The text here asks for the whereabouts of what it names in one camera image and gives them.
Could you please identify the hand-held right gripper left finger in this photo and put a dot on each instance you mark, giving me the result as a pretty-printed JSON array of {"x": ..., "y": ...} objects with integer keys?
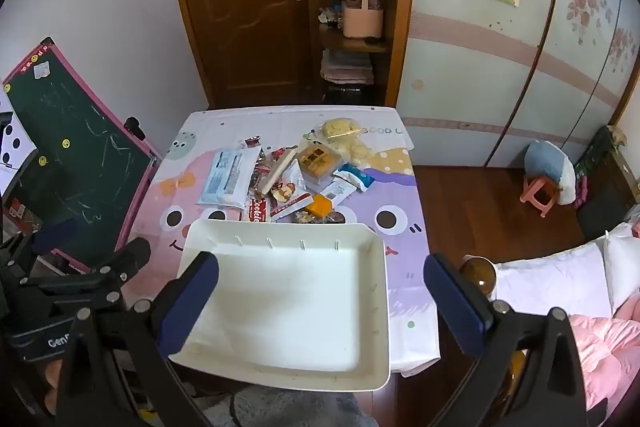
[{"x": 187, "y": 302}]

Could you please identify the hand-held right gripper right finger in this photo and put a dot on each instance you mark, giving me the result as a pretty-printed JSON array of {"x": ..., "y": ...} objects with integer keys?
[{"x": 456, "y": 302}]

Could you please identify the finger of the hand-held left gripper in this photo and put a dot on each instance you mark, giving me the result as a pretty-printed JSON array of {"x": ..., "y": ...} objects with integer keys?
[
  {"x": 55, "y": 234},
  {"x": 130, "y": 252}
]

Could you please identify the white plastic tray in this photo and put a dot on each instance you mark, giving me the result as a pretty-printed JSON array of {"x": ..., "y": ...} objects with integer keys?
[{"x": 290, "y": 307}]

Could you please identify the clear brown candy packet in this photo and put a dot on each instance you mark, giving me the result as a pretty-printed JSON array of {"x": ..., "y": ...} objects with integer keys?
[{"x": 305, "y": 218}]

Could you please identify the clear red trimmed packet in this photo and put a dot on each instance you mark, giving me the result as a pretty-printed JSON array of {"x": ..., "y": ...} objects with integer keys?
[{"x": 295, "y": 203}]

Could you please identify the long beige biscuit packet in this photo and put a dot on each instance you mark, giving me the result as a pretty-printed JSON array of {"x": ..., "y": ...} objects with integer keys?
[{"x": 279, "y": 169}]

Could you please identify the orange topped snack packet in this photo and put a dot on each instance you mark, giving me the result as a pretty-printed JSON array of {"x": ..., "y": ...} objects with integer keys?
[{"x": 320, "y": 205}]

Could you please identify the yellow pastry pack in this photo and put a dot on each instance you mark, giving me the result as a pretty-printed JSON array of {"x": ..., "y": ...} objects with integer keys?
[{"x": 315, "y": 162}]

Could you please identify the brown bedpost ball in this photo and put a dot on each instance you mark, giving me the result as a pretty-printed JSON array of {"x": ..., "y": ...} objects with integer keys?
[{"x": 480, "y": 274}]

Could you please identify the cartoon printed tablecloth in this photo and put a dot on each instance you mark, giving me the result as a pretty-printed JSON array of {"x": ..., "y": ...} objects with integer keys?
[{"x": 400, "y": 257}]

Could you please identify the white pillow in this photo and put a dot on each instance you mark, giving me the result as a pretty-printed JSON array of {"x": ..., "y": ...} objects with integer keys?
[
  {"x": 550, "y": 282},
  {"x": 622, "y": 257}
]

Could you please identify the white dotted board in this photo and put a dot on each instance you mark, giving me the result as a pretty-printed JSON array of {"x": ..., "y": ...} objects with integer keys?
[{"x": 12, "y": 147}]

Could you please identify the red white cookie packet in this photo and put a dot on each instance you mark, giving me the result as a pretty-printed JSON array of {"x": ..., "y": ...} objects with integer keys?
[{"x": 257, "y": 209}]

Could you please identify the pink plastic stool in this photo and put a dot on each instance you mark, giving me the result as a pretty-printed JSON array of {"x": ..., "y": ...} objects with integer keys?
[{"x": 537, "y": 187}]

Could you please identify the grey rug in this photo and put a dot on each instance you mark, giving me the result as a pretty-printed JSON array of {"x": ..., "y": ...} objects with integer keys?
[{"x": 300, "y": 409}]

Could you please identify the blue white snack packet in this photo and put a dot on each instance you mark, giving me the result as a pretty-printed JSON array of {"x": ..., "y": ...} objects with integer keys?
[{"x": 357, "y": 178}]

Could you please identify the pink blanket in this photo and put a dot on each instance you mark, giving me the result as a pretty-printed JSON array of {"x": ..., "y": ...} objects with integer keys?
[{"x": 610, "y": 347}]

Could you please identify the small red snack packet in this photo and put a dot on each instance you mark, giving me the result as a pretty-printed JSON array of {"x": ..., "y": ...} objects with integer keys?
[{"x": 252, "y": 142}]

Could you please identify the blue cushion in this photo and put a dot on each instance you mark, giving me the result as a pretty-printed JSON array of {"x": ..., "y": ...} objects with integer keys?
[{"x": 545, "y": 159}]

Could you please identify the dark cabinet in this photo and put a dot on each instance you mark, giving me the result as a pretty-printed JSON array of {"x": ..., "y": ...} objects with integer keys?
[{"x": 605, "y": 202}]

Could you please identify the clear bag of yellow chips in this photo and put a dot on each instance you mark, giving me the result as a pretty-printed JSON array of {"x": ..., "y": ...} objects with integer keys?
[{"x": 345, "y": 137}]

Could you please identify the floral wardrobe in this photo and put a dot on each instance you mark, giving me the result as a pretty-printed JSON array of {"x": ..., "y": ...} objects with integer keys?
[{"x": 500, "y": 72}]

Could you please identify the stack of folded towels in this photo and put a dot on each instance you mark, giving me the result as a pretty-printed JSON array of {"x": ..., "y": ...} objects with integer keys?
[{"x": 347, "y": 67}]

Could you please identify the wooden door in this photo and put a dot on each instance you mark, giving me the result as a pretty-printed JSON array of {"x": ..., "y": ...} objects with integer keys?
[{"x": 240, "y": 7}]

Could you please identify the pink storage basket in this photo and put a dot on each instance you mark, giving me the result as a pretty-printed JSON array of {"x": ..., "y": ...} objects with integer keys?
[{"x": 362, "y": 22}]

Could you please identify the small figurines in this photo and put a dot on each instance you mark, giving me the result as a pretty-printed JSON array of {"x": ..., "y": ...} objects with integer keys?
[{"x": 330, "y": 14}]

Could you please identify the green chalkboard with pink frame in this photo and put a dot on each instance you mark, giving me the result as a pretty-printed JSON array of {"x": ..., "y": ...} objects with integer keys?
[{"x": 75, "y": 147}]

